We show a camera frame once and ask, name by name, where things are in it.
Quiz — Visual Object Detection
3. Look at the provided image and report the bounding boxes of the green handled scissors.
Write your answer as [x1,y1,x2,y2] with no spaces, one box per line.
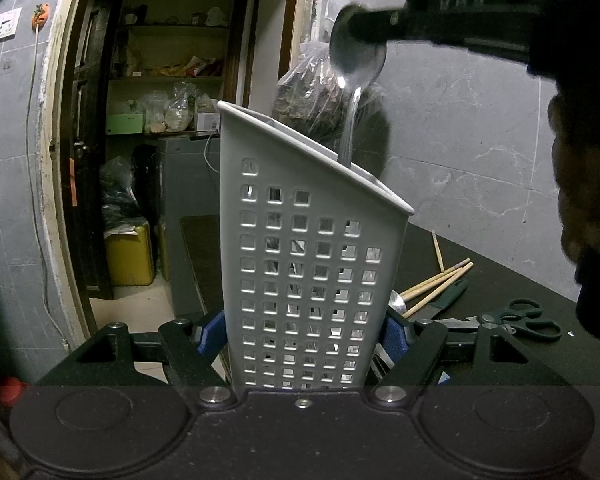
[427,298,563,344]

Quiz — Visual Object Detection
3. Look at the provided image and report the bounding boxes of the green box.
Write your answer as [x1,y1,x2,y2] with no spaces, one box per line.
[105,112,146,136]

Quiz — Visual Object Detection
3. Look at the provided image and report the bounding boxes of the person's right hand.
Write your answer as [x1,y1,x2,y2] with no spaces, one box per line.
[546,94,600,267]

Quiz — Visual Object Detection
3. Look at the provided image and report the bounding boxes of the black plastic bag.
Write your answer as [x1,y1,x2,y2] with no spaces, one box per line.
[100,155,148,231]

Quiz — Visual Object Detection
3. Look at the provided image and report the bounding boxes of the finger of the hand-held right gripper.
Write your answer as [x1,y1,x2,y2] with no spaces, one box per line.
[331,4,407,46]

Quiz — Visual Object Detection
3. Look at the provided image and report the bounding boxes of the colourful snack packets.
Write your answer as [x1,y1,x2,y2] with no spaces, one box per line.
[145,55,226,78]

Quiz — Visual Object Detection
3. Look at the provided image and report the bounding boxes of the wooden shelf unit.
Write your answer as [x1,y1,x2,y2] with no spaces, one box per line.
[107,0,253,136]

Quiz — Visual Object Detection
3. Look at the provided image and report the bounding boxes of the red capped jar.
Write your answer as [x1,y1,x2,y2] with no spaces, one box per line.
[0,376,30,407]

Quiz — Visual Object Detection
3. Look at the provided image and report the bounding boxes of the yellow jerry can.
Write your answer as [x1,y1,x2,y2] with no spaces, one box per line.
[104,216,157,288]

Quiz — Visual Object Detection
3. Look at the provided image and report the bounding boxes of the dark wooden door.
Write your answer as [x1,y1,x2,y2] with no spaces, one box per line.
[60,0,126,301]

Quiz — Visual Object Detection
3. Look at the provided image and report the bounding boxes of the green handled knife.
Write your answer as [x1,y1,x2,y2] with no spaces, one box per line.
[414,279,470,322]

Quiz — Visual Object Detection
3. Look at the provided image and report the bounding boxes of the white perforated utensil holder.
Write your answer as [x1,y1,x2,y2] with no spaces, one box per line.
[216,101,415,392]

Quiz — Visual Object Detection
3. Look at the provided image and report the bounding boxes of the clear empty plastic bag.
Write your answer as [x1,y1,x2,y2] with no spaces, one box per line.
[325,0,353,41]

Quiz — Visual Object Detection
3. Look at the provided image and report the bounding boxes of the plastic bag with dark contents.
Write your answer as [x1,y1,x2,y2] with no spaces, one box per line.
[275,42,387,148]

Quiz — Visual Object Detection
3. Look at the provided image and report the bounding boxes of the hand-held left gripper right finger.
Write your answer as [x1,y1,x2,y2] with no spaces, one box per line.
[365,316,561,409]

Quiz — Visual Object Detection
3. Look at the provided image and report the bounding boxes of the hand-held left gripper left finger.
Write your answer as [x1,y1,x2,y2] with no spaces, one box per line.
[42,310,237,409]

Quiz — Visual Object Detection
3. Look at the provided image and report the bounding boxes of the clear food bags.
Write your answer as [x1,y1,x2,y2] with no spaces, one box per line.
[145,82,218,133]

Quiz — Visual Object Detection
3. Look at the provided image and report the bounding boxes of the white wall switch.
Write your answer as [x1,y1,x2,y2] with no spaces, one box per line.
[0,7,23,47]

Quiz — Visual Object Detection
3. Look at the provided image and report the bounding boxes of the wooden chopstick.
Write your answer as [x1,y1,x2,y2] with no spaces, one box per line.
[431,230,446,272]
[399,258,473,298]
[402,264,475,319]
[405,266,467,307]

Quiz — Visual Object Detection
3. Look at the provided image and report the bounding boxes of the cream door frame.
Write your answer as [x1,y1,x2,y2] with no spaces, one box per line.
[32,0,326,346]

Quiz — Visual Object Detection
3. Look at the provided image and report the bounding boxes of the grey cabinet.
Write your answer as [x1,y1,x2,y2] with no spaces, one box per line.
[155,132,223,311]

